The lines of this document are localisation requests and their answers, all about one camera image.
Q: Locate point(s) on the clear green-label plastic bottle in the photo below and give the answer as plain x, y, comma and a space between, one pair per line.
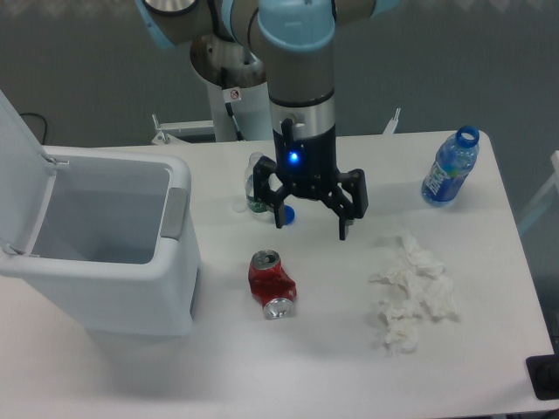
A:
252, 203

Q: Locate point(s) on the black device at table edge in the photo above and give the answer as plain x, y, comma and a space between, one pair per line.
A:
543, 374

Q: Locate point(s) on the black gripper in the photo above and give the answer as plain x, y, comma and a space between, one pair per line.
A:
307, 169

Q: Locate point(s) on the crushed red soda can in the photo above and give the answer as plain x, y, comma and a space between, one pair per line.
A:
271, 286

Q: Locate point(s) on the small crumpled white tissue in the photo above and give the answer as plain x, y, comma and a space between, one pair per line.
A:
401, 332

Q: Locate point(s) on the white trash bin lid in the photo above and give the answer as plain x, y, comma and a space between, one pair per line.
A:
28, 175

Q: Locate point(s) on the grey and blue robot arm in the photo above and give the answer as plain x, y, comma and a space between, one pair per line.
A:
294, 41

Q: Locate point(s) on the blue plastic water bottle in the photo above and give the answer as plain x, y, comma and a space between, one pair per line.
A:
453, 163

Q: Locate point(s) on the white bottle cap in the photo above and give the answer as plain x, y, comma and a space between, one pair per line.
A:
239, 207

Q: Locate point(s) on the crumpled white tissue paper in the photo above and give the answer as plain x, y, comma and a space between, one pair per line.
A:
421, 277

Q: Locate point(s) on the white trash bin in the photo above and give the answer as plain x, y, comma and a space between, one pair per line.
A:
117, 250

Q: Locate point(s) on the blue bottle cap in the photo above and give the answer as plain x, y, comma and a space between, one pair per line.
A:
289, 215

